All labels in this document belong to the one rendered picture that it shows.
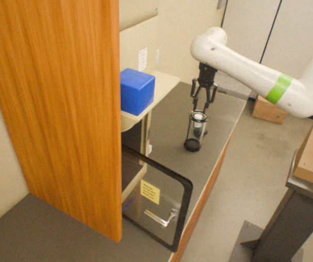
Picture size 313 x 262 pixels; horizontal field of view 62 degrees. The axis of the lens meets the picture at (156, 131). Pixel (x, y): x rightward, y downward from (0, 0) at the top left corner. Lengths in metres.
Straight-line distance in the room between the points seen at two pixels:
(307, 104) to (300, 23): 2.70
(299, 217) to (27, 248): 1.43
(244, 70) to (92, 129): 0.61
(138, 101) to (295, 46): 3.19
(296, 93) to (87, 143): 0.74
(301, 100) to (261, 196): 1.79
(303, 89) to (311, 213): 0.89
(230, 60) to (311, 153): 0.75
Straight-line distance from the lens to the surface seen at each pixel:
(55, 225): 1.23
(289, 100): 1.06
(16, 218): 1.30
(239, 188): 2.73
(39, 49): 0.76
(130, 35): 0.83
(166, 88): 0.92
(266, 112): 3.74
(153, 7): 0.93
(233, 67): 1.07
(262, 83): 1.06
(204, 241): 2.30
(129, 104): 0.75
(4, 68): 0.92
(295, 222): 1.86
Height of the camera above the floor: 1.95
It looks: 38 degrees down
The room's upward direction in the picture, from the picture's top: 5 degrees clockwise
